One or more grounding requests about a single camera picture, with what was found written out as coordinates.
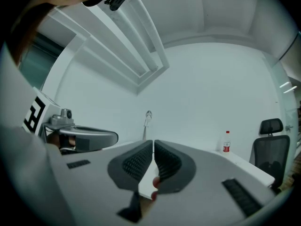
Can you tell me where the grey gripper camera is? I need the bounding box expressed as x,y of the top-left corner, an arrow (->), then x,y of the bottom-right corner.
49,108 -> 75,127

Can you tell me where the clear bottle with red label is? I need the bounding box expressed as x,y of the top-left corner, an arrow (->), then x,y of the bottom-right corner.
222,130 -> 231,153

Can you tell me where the black mesh office chair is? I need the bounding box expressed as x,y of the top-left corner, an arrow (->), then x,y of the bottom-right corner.
248,118 -> 291,194

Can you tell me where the dark glass door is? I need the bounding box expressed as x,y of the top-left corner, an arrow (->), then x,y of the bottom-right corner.
18,31 -> 66,90

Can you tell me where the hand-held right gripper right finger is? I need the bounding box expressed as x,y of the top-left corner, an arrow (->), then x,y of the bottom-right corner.
154,139 -> 197,195

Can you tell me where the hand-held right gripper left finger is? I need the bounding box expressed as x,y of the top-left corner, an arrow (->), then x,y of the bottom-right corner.
107,139 -> 153,223

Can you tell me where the person's left hand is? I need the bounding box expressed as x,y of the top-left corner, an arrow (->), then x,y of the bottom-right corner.
46,133 -> 76,148

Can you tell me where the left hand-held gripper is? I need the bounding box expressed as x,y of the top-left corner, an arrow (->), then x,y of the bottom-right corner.
22,87 -> 119,155

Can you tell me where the person's right hand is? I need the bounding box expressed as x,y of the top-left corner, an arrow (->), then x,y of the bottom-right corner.
140,176 -> 162,218

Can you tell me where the silver stand with round head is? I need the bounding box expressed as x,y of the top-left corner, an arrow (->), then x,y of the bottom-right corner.
143,110 -> 153,141

